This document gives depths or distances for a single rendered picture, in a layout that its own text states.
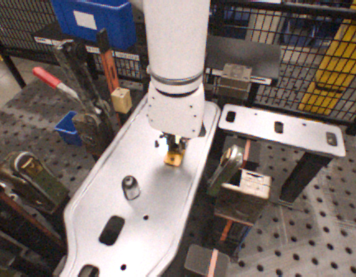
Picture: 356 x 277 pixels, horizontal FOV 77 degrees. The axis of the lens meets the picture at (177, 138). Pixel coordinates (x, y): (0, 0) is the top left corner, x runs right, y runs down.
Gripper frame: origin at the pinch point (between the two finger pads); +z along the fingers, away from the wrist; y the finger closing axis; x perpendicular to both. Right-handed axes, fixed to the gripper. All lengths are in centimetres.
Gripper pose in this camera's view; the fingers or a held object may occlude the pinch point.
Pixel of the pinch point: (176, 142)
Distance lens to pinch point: 48.8
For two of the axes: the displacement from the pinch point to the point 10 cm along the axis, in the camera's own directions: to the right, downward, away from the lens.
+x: 3.3, -7.0, 6.3
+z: 0.0, 6.7, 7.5
